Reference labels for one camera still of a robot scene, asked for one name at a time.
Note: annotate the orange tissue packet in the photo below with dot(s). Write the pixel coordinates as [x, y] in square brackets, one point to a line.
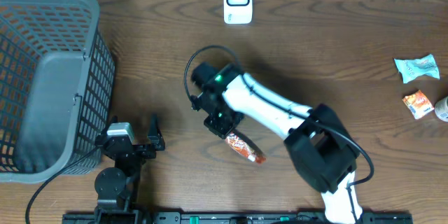
[418, 104]

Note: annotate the teal snack packet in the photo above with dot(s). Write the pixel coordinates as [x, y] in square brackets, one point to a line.
[410, 69]

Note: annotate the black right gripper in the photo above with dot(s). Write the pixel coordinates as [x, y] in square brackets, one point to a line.
[222, 131]

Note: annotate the green lid jar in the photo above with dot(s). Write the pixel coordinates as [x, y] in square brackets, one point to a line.
[441, 109]

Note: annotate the grey plastic basket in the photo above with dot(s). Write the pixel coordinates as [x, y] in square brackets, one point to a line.
[57, 77]

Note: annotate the white barcode scanner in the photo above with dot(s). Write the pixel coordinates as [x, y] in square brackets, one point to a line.
[237, 12]

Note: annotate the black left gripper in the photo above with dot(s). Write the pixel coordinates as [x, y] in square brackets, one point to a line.
[146, 152]

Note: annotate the red chocolate bar wrapper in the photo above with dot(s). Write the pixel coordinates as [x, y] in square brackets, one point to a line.
[241, 144]

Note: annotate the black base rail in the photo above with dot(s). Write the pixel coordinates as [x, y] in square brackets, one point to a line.
[195, 218]

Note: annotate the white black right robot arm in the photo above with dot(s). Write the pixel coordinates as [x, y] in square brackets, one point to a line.
[320, 148]

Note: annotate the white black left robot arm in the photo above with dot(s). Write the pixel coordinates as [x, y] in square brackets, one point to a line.
[117, 186]

